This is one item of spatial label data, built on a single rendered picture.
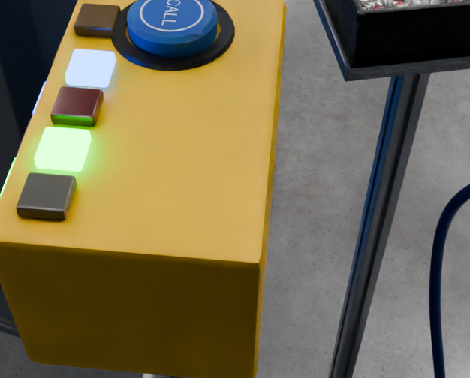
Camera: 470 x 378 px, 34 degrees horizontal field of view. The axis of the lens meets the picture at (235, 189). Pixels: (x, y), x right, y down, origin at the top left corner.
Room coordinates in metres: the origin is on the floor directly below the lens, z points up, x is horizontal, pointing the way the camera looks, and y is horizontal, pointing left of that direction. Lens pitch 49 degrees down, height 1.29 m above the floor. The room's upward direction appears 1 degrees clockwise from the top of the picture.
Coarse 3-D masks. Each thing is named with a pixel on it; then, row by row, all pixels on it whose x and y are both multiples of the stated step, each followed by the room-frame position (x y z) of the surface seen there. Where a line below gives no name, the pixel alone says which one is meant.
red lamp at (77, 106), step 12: (60, 96) 0.23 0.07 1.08; (72, 96) 0.23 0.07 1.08; (84, 96) 0.23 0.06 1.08; (96, 96) 0.23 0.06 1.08; (60, 108) 0.23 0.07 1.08; (72, 108) 0.23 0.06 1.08; (84, 108) 0.23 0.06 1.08; (96, 108) 0.23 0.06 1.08; (60, 120) 0.22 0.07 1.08; (72, 120) 0.22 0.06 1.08; (84, 120) 0.22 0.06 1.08; (96, 120) 0.22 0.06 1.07
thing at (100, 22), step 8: (80, 8) 0.29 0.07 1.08; (88, 8) 0.29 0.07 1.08; (96, 8) 0.29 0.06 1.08; (104, 8) 0.29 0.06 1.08; (112, 8) 0.29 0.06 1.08; (80, 16) 0.29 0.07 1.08; (88, 16) 0.29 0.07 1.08; (96, 16) 0.29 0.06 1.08; (104, 16) 0.29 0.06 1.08; (112, 16) 0.29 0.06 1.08; (80, 24) 0.28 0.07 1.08; (88, 24) 0.28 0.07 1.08; (96, 24) 0.28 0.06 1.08; (104, 24) 0.28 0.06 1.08; (112, 24) 0.28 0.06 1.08; (80, 32) 0.28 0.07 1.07; (88, 32) 0.28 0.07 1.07; (96, 32) 0.28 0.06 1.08; (104, 32) 0.28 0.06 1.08; (112, 32) 0.28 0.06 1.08
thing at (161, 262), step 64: (128, 0) 0.31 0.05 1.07; (256, 0) 0.31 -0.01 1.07; (64, 64) 0.26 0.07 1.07; (128, 64) 0.26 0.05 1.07; (192, 64) 0.26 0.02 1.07; (256, 64) 0.26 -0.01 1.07; (128, 128) 0.22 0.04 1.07; (192, 128) 0.22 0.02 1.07; (256, 128) 0.22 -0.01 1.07; (128, 192) 0.19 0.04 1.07; (192, 192) 0.19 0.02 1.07; (256, 192) 0.19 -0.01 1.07; (0, 256) 0.16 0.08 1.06; (64, 256) 0.16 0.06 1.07; (128, 256) 0.16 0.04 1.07; (192, 256) 0.16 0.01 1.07; (256, 256) 0.16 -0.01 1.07; (64, 320) 0.16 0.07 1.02; (128, 320) 0.16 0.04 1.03; (192, 320) 0.16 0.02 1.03; (256, 320) 0.16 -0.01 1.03
